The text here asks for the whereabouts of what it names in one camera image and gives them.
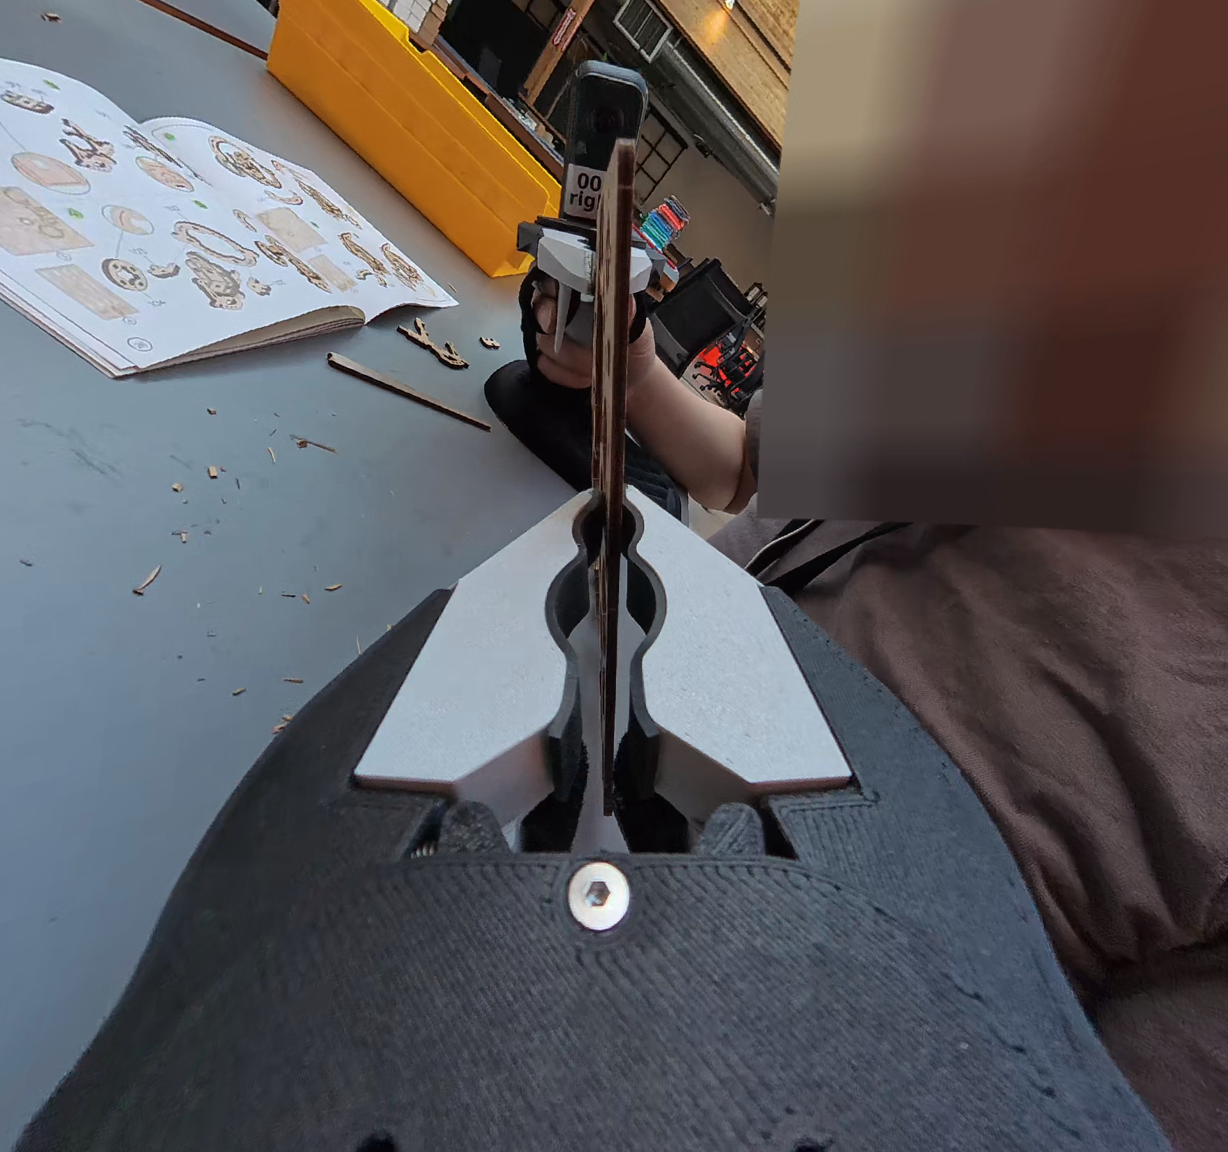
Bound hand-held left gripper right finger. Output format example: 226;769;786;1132
614;488;855;851

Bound thin wooden strip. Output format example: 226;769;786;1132
326;352;492;432

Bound scattered wood chips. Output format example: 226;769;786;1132
19;403;347;732

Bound long notched wooden part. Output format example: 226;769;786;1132
398;317;472;372

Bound wooden laser-cut part sheet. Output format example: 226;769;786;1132
587;138;643;818

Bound black office chair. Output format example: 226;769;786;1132
653;258;769;376

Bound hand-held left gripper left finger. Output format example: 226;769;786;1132
353;491;601;851

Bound person's right forearm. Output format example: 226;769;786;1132
624;360;762;512

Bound black quilted wrist rest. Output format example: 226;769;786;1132
484;360;692;525

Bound yellow plastic bin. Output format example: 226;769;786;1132
267;0;563;279

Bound person's right hand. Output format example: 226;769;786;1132
533;293;663;390

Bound white wall vent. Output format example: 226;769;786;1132
613;0;673;65

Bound open instruction booklet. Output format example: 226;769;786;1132
0;59;461;379

